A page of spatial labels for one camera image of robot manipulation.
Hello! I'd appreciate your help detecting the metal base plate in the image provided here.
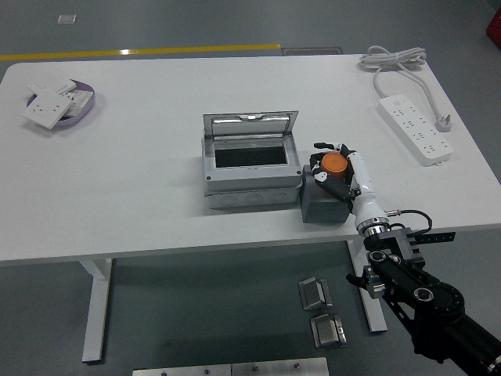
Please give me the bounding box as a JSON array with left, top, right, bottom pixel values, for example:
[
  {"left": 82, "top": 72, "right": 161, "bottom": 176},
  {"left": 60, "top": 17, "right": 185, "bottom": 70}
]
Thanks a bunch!
[
  {"left": 132, "top": 363, "right": 232, "bottom": 376},
  {"left": 230, "top": 356, "right": 330, "bottom": 376}
]

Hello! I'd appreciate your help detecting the purple oval tray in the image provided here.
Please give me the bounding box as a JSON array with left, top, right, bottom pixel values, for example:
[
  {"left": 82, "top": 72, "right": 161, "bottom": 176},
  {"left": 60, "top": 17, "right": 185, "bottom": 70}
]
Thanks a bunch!
[{"left": 25, "top": 80, "right": 97, "bottom": 128}]

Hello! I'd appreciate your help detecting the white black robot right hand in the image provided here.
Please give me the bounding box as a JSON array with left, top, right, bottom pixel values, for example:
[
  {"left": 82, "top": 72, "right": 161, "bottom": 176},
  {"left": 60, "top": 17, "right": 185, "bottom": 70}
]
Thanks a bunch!
[{"left": 308, "top": 141, "right": 388, "bottom": 232}]

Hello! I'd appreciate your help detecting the red object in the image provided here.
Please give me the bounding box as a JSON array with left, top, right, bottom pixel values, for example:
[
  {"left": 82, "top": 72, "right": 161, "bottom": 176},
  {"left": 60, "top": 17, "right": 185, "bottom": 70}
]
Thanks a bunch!
[{"left": 484, "top": 6, "right": 501, "bottom": 41}]

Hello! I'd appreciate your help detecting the yellow floor tape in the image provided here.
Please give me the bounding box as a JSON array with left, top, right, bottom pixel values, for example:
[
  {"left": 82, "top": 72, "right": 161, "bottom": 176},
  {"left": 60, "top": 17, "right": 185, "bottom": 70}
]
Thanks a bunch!
[{"left": 0, "top": 42, "right": 282, "bottom": 62}]

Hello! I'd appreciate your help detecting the orange cylinder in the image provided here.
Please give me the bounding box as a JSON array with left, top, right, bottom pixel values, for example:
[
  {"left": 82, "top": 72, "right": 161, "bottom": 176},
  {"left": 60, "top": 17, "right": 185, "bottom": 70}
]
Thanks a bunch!
[{"left": 315, "top": 151, "right": 350, "bottom": 193}]

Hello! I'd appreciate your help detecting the white table leg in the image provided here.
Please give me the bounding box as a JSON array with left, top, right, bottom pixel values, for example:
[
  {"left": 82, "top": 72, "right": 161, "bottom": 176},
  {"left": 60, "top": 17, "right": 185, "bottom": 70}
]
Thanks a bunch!
[
  {"left": 77, "top": 258, "right": 114, "bottom": 363},
  {"left": 346, "top": 237, "right": 388, "bottom": 334}
]

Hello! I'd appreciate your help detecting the white socket panel grey back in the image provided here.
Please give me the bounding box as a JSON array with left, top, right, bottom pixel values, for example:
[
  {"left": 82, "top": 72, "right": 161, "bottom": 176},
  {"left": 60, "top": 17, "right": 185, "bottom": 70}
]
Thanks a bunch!
[{"left": 63, "top": 89, "right": 95, "bottom": 117}]

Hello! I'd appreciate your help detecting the white wall switch panel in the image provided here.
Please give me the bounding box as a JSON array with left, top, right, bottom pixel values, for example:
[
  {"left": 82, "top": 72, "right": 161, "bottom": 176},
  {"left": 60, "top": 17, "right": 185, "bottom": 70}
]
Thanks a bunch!
[{"left": 26, "top": 78, "right": 78, "bottom": 97}]

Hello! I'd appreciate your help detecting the white power cord with plug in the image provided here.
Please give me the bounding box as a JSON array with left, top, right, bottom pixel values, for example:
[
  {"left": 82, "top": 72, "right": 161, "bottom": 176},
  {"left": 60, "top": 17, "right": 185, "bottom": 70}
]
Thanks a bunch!
[{"left": 359, "top": 45, "right": 455, "bottom": 133}]

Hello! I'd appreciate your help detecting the large white wall socket panel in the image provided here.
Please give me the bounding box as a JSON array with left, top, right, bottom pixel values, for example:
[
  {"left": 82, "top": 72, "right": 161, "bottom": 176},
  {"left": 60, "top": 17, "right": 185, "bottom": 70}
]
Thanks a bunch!
[{"left": 21, "top": 89, "right": 74, "bottom": 130}]

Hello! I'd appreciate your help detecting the metal clamp block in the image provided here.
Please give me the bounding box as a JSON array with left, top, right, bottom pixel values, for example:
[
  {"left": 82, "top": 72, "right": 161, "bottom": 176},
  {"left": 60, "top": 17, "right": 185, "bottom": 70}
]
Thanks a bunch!
[
  {"left": 297, "top": 277, "right": 334, "bottom": 312},
  {"left": 309, "top": 313, "right": 348, "bottom": 350}
]

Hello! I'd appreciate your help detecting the dark floor grille plate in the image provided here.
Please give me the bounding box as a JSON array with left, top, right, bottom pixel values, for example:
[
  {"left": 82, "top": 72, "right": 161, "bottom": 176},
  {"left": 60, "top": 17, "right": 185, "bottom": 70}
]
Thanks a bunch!
[{"left": 282, "top": 46, "right": 344, "bottom": 56}]

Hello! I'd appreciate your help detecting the grey cube with round recess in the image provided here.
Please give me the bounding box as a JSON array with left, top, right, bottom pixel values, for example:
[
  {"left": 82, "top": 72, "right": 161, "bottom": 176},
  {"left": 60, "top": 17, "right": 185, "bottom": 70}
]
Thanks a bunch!
[{"left": 300, "top": 164, "right": 351, "bottom": 225}]

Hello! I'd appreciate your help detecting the black table control panel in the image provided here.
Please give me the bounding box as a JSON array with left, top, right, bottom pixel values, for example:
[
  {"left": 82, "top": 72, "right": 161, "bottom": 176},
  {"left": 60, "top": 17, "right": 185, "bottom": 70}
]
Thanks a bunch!
[{"left": 414, "top": 231, "right": 456, "bottom": 244}]

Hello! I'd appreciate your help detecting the white power strip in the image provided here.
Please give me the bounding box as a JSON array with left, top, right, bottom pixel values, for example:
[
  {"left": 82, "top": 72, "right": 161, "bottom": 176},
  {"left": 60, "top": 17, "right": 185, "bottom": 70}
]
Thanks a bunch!
[{"left": 377, "top": 93, "right": 455, "bottom": 168}]

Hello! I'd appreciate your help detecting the grey junction box clear lid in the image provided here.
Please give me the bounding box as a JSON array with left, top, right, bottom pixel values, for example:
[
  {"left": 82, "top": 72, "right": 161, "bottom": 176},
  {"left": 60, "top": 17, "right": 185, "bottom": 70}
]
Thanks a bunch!
[{"left": 201, "top": 110, "right": 305, "bottom": 211}]

